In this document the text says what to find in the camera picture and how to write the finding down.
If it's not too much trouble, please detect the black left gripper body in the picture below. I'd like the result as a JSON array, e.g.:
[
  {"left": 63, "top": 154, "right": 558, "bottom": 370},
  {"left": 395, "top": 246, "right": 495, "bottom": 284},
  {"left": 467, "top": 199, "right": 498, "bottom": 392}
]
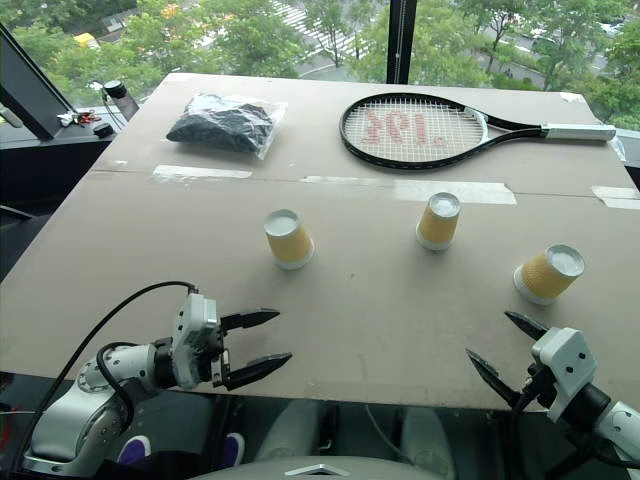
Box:
[{"left": 199, "top": 319, "right": 235, "bottom": 391}]

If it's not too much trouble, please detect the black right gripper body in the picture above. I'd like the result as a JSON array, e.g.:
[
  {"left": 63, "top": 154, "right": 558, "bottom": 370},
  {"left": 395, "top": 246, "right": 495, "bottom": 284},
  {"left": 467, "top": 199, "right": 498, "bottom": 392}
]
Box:
[{"left": 517, "top": 362, "right": 559, "bottom": 412}]

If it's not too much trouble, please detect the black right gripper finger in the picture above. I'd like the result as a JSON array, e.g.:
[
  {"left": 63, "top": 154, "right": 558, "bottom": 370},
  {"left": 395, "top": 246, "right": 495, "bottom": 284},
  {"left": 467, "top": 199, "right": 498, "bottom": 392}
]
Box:
[
  {"left": 504, "top": 310, "right": 552, "bottom": 344},
  {"left": 465, "top": 347, "right": 524, "bottom": 409}
]

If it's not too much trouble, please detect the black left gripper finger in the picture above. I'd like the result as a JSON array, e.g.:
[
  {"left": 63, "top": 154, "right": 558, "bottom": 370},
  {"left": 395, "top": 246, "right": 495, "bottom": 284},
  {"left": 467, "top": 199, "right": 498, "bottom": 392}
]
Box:
[
  {"left": 222, "top": 351, "right": 294, "bottom": 393},
  {"left": 219, "top": 308, "right": 282, "bottom": 336}
]

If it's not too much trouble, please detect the yellow white paper cup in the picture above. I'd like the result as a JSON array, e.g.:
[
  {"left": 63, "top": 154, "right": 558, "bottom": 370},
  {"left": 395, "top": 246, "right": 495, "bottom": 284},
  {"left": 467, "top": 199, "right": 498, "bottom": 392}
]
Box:
[
  {"left": 263, "top": 208, "right": 316, "bottom": 272},
  {"left": 415, "top": 192, "right": 462, "bottom": 253},
  {"left": 512, "top": 243, "right": 586, "bottom": 308}
]

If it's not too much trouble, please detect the grey rounded robot leg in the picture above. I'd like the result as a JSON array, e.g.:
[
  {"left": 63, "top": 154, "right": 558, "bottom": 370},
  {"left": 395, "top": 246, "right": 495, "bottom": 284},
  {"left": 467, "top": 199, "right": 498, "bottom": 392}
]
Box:
[
  {"left": 398, "top": 406, "right": 457, "bottom": 479},
  {"left": 253, "top": 398, "right": 322, "bottom": 462}
]

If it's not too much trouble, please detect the purple rounded shape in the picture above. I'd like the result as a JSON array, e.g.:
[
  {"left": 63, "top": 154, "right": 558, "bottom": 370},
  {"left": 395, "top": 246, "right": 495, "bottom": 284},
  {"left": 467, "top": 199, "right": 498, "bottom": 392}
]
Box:
[
  {"left": 119, "top": 433, "right": 152, "bottom": 467},
  {"left": 221, "top": 431, "right": 247, "bottom": 467}
]

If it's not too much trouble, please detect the silver robot torso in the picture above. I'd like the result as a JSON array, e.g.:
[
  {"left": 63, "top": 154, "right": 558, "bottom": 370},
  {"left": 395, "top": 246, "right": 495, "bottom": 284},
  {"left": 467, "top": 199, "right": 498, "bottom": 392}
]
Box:
[{"left": 208, "top": 453, "right": 442, "bottom": 480}]

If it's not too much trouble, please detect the short clear tape strip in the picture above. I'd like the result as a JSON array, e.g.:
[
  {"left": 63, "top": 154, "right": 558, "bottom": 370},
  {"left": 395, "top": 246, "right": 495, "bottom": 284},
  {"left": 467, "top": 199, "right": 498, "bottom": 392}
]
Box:
[{"left": 151, "top": 164, "right": 254, "bottom": 182}]

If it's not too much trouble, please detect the clear tape strip at edge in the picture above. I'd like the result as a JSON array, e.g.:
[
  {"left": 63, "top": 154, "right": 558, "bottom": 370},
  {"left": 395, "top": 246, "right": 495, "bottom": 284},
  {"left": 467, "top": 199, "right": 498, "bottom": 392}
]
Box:
[{"left": 590, "top": 185, "right": 640, "bottom": 211}]

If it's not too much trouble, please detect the long clear tape strip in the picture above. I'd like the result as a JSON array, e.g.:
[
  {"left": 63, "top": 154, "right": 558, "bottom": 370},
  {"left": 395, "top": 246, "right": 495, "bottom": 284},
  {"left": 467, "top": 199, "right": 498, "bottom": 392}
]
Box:
[{"left": 298, "top": 174, "right": 519, "bottom": 207}]

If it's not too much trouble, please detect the clear bag of black items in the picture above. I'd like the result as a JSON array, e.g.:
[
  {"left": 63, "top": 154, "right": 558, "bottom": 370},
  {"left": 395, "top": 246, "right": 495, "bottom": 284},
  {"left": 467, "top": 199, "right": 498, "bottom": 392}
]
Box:
[{"left": 164, "top": 91, "right": 290, "bottom": 162}]

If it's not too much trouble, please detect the black white tennis racket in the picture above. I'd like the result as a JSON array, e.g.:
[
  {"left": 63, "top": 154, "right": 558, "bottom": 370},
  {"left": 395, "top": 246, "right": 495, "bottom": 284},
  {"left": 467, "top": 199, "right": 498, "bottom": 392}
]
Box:
[{"left": 338, "top": 92, "right": 618, "bottom": 173}]

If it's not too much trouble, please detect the dark side desk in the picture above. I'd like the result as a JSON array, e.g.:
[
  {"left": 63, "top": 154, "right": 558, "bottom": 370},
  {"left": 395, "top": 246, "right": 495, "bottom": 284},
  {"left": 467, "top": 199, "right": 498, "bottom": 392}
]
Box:
[{"left": 0, "top": 94, "right": 144, "bottom": 214}]

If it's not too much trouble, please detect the black round device on stand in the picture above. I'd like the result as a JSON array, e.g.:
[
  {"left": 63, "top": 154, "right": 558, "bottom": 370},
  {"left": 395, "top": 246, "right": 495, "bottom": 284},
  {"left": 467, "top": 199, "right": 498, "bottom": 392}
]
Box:
[{"left": 101, "top": 79, "right": 142, "bottom": 120}]

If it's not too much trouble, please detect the bunch of keys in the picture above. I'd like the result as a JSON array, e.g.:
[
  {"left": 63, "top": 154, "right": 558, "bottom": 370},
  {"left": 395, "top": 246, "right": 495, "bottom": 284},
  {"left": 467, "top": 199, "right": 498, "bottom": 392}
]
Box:
[{"left": 55, "top": 110, "right": 99, "bottom": 127}]

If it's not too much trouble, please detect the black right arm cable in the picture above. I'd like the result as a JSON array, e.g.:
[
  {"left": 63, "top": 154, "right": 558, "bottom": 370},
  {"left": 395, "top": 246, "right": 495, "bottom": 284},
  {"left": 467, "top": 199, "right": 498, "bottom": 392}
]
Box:
[{"left": 508, "top": 388, "right": 640, "bottom": 472}]

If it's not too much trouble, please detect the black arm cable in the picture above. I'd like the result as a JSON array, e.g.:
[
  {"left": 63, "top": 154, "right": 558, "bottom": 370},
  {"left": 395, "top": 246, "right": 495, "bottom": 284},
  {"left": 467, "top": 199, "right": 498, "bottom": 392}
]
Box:
[
  {"left": 29, "top": 280, "right": 201, "bottom": 431},
  {"left": 508, "top": 388, "right": 640, "bottom": 472}
]

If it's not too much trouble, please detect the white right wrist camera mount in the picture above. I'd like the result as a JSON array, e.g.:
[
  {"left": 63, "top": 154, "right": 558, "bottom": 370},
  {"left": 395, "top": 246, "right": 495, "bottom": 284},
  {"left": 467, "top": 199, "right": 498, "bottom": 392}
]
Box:
[{"left": 530, "top": 326, "right": 599, "bottom": 424}]

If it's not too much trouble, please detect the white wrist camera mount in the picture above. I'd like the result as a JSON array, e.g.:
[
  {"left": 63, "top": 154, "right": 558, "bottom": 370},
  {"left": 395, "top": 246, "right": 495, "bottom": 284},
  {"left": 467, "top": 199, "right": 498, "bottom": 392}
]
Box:
[
  {"left": 530, "top": 326, "right": 599, "bottom": 424},
  {"left": 171, "top": 293, "right": 222, "bottom": 391}
]

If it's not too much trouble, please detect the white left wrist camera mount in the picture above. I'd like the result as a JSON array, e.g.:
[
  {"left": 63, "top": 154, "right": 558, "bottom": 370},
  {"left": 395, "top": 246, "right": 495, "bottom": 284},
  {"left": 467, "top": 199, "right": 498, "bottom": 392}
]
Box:
[{"left": 171, "top": 293, "right": 222, "bottom": 391}]

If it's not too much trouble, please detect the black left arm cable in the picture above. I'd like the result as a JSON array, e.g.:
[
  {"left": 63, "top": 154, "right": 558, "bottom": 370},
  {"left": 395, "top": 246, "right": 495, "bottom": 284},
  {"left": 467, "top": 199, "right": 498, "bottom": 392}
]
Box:
[{"left": 29, "top": 280, "right": 201, "bottom": 431}]

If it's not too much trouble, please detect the black window frame post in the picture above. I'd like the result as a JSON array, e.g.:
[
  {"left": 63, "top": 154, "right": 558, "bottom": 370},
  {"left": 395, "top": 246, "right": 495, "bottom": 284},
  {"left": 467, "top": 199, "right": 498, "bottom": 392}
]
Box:
[{"left": 386, "top": 0, "right": 418, "bottom": 86}]

